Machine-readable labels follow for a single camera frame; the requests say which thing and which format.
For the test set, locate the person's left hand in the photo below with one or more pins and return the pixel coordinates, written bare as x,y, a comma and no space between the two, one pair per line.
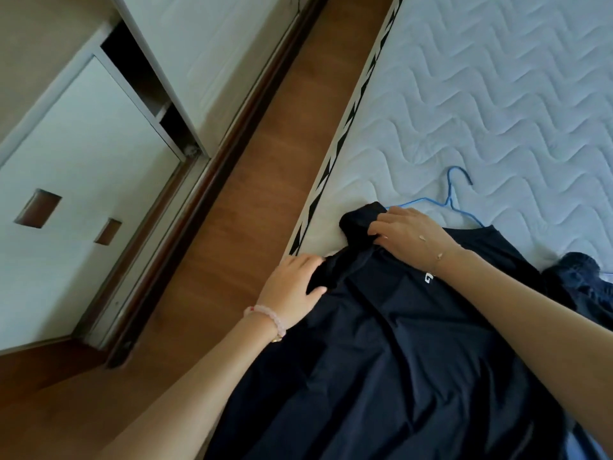
286,286

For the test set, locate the white sliding wardrobe door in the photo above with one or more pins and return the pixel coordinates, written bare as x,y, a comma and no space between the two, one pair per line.
72,186

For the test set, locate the person's right forearm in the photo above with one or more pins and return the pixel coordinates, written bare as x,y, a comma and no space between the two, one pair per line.
536,325

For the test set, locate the white quilted mattress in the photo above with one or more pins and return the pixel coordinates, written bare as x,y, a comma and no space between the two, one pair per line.
479,105

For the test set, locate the person's right hand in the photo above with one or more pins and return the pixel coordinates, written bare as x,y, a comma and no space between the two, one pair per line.
415,237

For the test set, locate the person's right fingers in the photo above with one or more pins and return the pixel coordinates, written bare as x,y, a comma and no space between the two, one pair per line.
383,225

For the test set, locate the person's left thumb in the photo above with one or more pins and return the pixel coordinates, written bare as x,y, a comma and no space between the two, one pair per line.
317,296

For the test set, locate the dark navy garment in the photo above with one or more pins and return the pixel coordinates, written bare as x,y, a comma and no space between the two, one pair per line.
582,277

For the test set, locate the person's left forearm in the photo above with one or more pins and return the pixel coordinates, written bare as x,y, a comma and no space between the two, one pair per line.
191,392

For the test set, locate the dark navy shirt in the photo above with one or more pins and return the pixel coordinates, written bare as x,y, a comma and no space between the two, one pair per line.
383,349

